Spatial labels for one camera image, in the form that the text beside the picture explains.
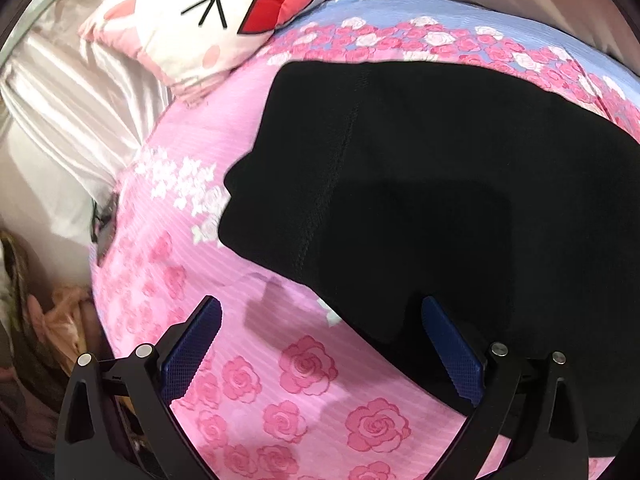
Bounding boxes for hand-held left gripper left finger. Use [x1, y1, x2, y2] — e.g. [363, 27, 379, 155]
[54, 296, 223, 480]

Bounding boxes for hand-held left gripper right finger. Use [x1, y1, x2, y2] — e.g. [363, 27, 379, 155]
[420, 296, 591, 480]

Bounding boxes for black pants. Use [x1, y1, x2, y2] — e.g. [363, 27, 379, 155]
[218, 60, 640, 461]

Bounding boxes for pink floral blanket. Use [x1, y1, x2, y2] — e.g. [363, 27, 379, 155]
[90, 0, 640, 480]

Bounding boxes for pile of clothes beside bed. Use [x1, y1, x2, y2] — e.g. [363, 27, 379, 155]
[30, 285, 108, 378]

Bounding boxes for shiny pale satin cloth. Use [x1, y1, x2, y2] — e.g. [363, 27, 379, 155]
[0, 0, 173, 241]

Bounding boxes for white cartoon face pillow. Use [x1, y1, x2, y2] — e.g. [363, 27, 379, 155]
[77, 0, 346, 98]

